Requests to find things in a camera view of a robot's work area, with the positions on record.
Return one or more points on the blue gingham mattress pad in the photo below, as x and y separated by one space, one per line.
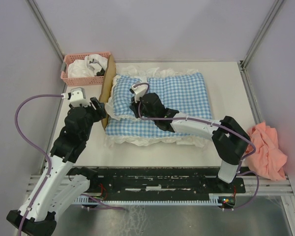
183 91

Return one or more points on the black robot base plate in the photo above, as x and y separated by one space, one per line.
199 180

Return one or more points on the pink plastic basket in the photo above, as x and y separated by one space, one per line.
81 81

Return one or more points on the blue gingham pillow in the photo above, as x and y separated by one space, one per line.
119 102

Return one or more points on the aluminium frame post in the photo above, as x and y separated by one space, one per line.
34 7
262 32

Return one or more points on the wooden pet bed frame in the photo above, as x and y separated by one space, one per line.
108 80

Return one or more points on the pink cloth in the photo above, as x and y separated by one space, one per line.
268 160

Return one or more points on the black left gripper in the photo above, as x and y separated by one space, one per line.
99 105

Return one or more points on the white cloth in basket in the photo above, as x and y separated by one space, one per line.
90 66

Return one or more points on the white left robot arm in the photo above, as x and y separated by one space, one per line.
61 183

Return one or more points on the aluminium frame post left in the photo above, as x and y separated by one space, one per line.
34 7

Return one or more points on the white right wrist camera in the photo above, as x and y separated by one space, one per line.
139 90

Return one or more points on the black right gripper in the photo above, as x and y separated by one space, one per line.
134 105

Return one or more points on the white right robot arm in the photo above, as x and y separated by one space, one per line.
229 138

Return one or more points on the aluminium frame post right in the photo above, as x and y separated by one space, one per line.
262 32

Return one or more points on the white slotted cable duct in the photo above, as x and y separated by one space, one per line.
166 198

